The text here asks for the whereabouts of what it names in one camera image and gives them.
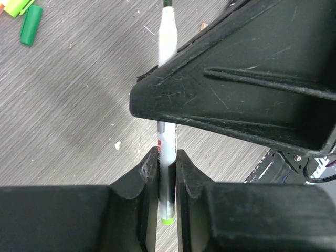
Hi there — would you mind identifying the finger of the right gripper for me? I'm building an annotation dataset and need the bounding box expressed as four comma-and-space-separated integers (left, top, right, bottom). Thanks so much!
129, 1, 335, 157

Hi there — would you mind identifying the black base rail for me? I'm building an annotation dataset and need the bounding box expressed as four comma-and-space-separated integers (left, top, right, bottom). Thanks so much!
244, 149, 335, 185

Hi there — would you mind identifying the orange white marker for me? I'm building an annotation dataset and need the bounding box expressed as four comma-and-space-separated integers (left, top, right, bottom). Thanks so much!
0, 2, 5, 14

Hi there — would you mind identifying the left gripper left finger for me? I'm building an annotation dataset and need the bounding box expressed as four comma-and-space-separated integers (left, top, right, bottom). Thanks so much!
1, 148, 158, 251

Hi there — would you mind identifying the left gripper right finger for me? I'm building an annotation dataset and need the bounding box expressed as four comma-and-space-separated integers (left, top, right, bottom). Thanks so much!
176, 150, 335, 251

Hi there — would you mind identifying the lime green pen cap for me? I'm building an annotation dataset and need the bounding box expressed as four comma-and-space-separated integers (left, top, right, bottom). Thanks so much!
1, 0, 34, 18

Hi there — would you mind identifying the dark green pen cap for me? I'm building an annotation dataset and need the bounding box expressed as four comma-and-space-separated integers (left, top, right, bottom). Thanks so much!
20, 5, 43, 47

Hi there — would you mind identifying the white marker lime end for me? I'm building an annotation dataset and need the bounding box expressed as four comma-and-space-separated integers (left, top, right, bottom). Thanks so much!
156, 0, 180, 226

